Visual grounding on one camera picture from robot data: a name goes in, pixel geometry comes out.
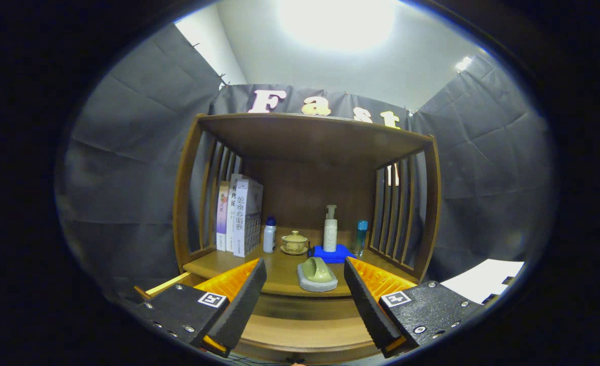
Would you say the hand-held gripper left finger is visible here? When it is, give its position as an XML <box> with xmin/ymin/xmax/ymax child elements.
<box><xmin>122</xmin><ymin>257</ymin><xmax>268</xmax><ymax>358</ymax></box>

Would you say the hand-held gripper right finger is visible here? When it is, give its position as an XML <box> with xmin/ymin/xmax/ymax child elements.
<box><xmin>343</xmin><ymin>256</ymin><xmax>484</xmax><ymax>359</ymax></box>

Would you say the green grey scrub brush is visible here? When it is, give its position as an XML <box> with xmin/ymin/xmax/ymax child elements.
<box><xmin>297</xmin><ymin>257</ymin><xmax>339</xmax><ymax>292</ymax></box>

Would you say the brown wooden drawer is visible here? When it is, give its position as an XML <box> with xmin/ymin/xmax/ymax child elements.
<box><xmin>135</xmin><ymin>272</ymin><xmax>382</xmax><ymax>364</ymax></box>

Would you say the wooden countertop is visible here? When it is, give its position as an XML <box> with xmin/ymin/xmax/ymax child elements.
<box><xmin>182</xmin><ymin>244</ymin><xmax>423</xmax><ymax>298</ymax></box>

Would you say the grey white drawer unit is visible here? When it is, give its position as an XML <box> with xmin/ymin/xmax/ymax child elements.
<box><xmin>440</xmin><ymin>259</ymin><xmax>525</xmax><ymax>306</ymax></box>

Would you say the brown wooden cabinet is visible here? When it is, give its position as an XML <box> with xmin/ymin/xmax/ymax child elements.
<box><xmin>135</xmin><ymin>113</ymin><xmax>441</xmax><ymax>364</ymax></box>

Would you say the blue folded cloth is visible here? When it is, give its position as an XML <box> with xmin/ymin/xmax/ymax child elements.
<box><xmin>309</xmin><ymin>245</ymin><xmax>356</xmax><ymax>264</ymax></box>

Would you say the teal blue bottle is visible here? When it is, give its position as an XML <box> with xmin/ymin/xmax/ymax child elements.
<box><xmin>355</xmin><ymin>220</ymin><xmax>369</xmax><ymax>256</ymax></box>

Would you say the white bottle blue cap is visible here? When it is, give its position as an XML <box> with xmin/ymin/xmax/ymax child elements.
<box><xmin>263</xmin><ymin>217</ymin><xmax>277</xmax><ymax>254</ymax></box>

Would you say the white pump bottle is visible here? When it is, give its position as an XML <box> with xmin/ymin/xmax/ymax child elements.
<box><xmin>323</xmin><ymin>204</ymin><xmax>338</xmax><ymax>253</ymax></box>

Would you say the yellow ceramic lidded teacup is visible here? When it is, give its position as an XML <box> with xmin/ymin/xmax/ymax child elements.
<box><xmin>280</xmin><ymin>230</ymin><xmax>309</xmax><ymax>255</ymax></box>

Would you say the thick white grey book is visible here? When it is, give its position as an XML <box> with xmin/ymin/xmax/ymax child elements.
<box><xmin>232</xmin><ymin>177</ymin><xmax>264</xmax><ymax>258</ymax></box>

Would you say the pink purple book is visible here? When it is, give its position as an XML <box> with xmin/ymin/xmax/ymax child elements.
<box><xmin>216</xmin><ymin>181</ymin><xmax>230</xmax><ymax>252</ymax></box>

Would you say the thin white book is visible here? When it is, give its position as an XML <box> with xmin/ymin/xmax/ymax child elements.
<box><xmin>225</xmin><ymin>173</ymin><xmax>245</xmax><ymax>253</ymax></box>

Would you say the black backdrop cloth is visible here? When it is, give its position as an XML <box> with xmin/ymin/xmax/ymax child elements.
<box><xmin>55</xmin><ymin>23</ymin><xmax>557</xmax><ymax>300</ymax></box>

